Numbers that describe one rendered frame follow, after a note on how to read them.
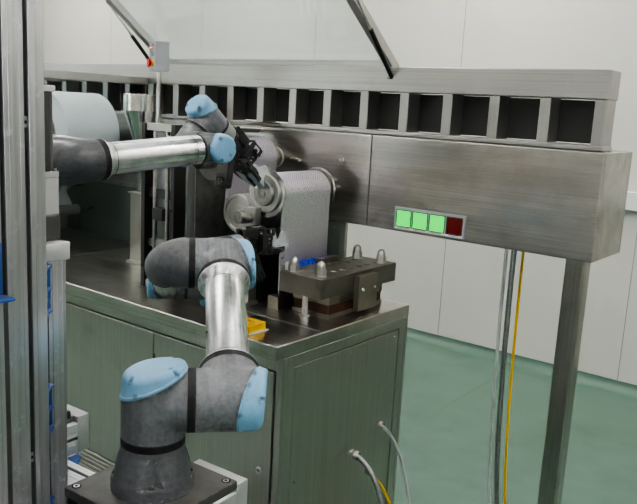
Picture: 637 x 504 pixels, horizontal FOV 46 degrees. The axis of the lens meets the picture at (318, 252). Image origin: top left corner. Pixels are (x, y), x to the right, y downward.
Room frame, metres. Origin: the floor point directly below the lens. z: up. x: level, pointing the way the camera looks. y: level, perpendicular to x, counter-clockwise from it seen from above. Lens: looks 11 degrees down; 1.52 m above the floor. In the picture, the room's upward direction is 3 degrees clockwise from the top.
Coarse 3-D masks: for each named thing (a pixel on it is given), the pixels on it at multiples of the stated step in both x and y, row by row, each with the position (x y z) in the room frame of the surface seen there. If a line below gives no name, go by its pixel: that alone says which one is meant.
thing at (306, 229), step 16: (304, 208) 2.36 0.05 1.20; (320, 208) 2.42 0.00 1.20; (288, 224) 2.30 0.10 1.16; (304, 224) 2.36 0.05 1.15; (320, 224) 2.42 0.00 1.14; (288, 240) 2.30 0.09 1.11; (304, 240) 2.36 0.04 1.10; (320, 240) 2.43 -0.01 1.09; (288, 256) 2.30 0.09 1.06; (304, 256) 2.36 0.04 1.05; (320, 256) 2.43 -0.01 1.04
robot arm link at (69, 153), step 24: (72, 144) 1.69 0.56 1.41; (96, 144) 1.71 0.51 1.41; (120, 144) 1.76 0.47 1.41; (144, 144) 1.80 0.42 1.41; (168, 144) 1.84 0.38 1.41; (192, 144) 1.88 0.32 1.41; (216, 144) 1.91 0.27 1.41; (72, 168) 1.67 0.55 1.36; (96, 168) 1.69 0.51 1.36; (120, 168) 1.75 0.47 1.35; (144, 168) 1.80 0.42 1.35
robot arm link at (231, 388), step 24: (192, 240) 1.66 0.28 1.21; (216, 240) 1.68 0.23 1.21; (240, 240) 1.69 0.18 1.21; (192, 264) 1.63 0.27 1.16; (216, 264) 1.60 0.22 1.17; (240, 264) 1.62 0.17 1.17; (216, 288) 1.55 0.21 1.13; (240, 288) 1.57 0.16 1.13; (216, 312) 1.48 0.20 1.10; (240, 312) 1.49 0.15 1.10; (216, 336) 1.41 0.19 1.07; (240, 336) 1.42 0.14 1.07; (216, 360) 1.33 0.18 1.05; (240, 360) 1.33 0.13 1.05; (216, 384) 1.27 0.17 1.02; (240, 384) 1.28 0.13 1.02; (264, 384) 1.29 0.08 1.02; (216, 408) 1.25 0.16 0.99; (240, 408) 1.26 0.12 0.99; (264, 408) 1.28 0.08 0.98; (240, 432) 1.28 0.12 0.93
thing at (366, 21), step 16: (112, 0) 2.90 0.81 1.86; (352, 0) 2.28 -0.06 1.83; (128, 16) 2.96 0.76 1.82; (368, 16) 2.34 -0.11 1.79; (128, 32) 3.01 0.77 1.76; (368, 32) 2.37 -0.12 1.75; (384, 48) 2.42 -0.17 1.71; (192, 64) 3.03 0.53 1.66; (208, 64) 2.97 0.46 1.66; (224, 64) 2.92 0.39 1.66; (240, 64) 2.87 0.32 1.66; (256, 64) 2.82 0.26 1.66; (272, 64) 2.77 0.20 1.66; (288, 64) 2.73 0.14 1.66; (304, 64) 2.68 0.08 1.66; (320, 64) 2.64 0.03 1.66; (336, 64) 2.60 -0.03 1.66; (352, 64) 2.56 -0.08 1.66; (368, 64) 2.52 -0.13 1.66; (384, 64) 2.41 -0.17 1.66
